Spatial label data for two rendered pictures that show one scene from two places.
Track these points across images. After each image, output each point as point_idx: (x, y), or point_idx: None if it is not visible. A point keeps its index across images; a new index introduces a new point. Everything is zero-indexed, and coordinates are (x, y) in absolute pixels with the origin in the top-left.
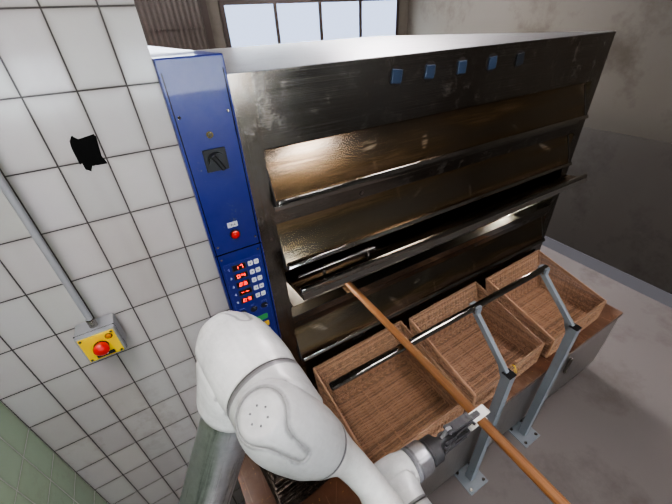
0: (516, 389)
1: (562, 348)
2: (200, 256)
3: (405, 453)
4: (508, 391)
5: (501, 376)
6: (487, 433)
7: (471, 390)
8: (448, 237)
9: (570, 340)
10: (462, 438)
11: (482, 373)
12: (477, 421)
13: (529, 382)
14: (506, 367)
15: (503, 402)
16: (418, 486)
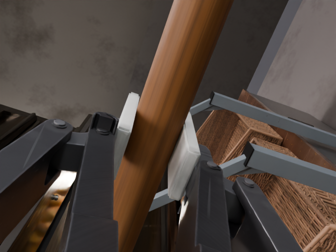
0: (326, 167)
1: (248, 112)
2: None
3: None
4: (292, 158)
5: (255, 167)
6: (184, 69)
7: (320, 234)
8: (2, 249)
9: (231, 101)
10: (246, 204)
11: (311, 220)
12: (125, 117)
13: (314, 151)
14: (235, 158)
15: (325, 170)
16: None
